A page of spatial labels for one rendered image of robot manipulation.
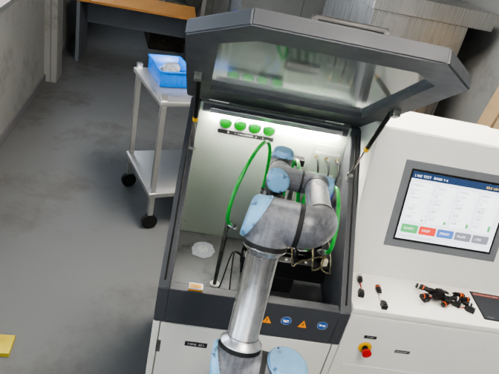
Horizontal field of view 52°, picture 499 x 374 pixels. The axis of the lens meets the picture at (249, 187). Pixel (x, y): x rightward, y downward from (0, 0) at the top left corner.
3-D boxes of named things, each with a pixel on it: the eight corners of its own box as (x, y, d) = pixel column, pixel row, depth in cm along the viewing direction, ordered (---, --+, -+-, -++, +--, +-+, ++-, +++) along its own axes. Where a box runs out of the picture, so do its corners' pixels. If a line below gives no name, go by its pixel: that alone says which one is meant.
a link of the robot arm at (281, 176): (302, 178, 162) (304, 164, 172) (268, 170, 162) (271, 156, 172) (296, 199, 166) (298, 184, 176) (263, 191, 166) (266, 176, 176)
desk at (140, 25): (82, 45, 710) (84, -13, 673) (186, 62, 740) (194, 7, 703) (72, 61, 645) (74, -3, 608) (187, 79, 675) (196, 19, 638)
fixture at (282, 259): (236, 286, 204) (243, 255, 197) (236, 269, 213) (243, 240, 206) (318, 297, 208) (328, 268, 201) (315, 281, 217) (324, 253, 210)
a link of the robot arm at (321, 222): (350, 224, 124) (336, 169, 171) (306, 214, 124) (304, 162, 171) (337, 266, 128) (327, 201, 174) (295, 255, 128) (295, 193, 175)
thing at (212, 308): (163, 322, 185) (169, 289, 177) (165, 313, 189) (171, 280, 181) (328, 343, 192) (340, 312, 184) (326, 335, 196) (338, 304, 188)
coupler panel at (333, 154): (297, 209, 222) (315, 146, 208) (296, 205, 225) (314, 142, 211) (325, 214, 224) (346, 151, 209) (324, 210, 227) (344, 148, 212)
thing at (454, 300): (419, 306, 192) (425, 295, 189) (411, 288, 201) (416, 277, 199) (475, 315, 194) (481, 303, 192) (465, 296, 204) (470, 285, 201)
